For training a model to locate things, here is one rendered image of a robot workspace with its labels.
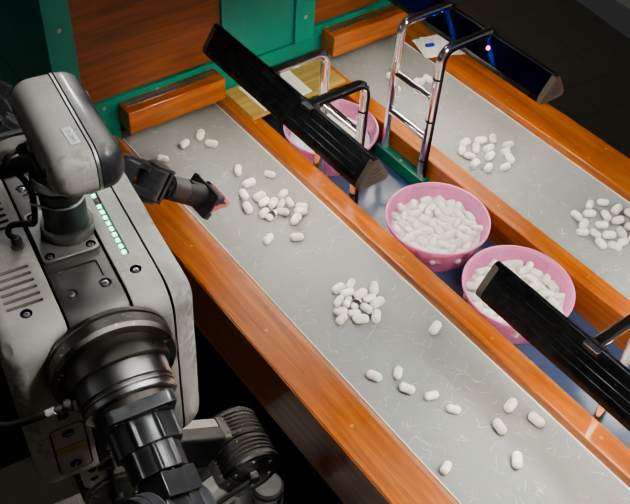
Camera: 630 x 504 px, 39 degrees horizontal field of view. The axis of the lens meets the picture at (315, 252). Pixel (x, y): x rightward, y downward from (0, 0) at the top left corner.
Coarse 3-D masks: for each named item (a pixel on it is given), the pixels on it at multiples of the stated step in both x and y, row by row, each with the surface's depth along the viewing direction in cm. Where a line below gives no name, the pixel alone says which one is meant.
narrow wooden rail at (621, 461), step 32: (256, 128) 246; (288, 160) 237; (320, 192) 229; (352, 224) 222; (384, 256) 216; (416, 288) 210; (448, 288) 208; (480, 320) 202; (512, 352) 196; (544, 384) 190; (576, 416) 185; (608, 448) 180
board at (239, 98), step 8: (312, 64) 267; (320, 64) 268; (296, 72) 264; (304, 72) 264; (312, 72) 264; (304, 80) 261; (312, 80) 262; (336, 80) 262; (344, 80) 263; (232, 88) 257; (312, 88) 259; (232, 96) 254; (240, 96) 254; (312, 96) 258; (240, 104) 252; (248, 104) 252; (256, 104) 252; (248, 112) 249; (256, 112) 249; (264, 112) 250
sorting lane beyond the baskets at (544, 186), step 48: (384, 48) 282; (384, 96) 264; (480, 96) 267; (432, 144) 250; (480, 144) 251; (528, 144) 252; (528, 192) 237; (576, 192) 239; (576, 240) 226; (624, 288) 215
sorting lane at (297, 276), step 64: (192, 128) 249; (256, 192) 232; (256, 256) 216; (320, 256) 217; (320, 320) 203; (384, 320) 204; (448, 320) 204; (384, 384) 191; (448, 384) 192; (512, 384) 193; (448, 448) 181; (512, 448) 182; (576, 448) 182
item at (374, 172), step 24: (216, 24) 218; (216, 48) 217; (240, 48) 212; (240, 72) 212; (264, 96) 206; (288, 96) 201; (288, 120) 201; (312, 120) 196; (312, 144) 196; (336, 144) 192; (360, 144) 189; (336, 168) 192; (360, 168) 187; (384, 168) 189
